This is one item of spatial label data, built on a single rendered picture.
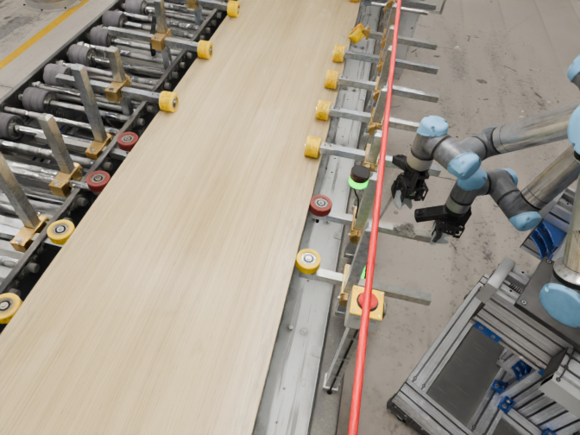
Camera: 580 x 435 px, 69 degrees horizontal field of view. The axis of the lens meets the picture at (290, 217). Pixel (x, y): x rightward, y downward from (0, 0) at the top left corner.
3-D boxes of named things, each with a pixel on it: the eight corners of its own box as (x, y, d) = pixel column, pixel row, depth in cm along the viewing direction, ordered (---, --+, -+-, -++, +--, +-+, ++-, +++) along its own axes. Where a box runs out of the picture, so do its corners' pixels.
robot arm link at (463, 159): (495, 150, 111) (463, 128, 117) (468, 165, 107) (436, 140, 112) (483, 173, 117) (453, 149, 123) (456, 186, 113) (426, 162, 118)
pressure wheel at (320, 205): (329, 216, 162) (334, 196, 154) (325, 232, 157) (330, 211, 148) (308, 211, 163) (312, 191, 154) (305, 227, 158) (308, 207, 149)
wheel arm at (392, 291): (427, 299, 141) (431, 292, 138) (427, 307, 139) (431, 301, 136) (300, 269, 145) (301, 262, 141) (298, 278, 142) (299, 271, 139)
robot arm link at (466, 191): (495, 179, 126) (470, 183, 124) (480, 204, 135) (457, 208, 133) (482, 161, 131) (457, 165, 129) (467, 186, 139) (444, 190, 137)
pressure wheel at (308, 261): (306, 262, 148) (311, 243, 139) (321, 279, 144) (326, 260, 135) (288, 274, 144) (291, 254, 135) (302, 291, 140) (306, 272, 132)
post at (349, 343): (338, 378, 132) (371, 310, 98) (336, 394, 129) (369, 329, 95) (324, 375, 133) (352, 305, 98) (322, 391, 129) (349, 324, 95)
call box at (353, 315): (376, 308, 99) (384, 291, 93) (374, 336, 95) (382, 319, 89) (346, 301, 100) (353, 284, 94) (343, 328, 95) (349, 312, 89)
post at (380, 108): (364, 174, 201) (391, 85, 164) (363, 179, 199) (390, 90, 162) (356, 173, 201) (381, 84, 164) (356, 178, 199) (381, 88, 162)
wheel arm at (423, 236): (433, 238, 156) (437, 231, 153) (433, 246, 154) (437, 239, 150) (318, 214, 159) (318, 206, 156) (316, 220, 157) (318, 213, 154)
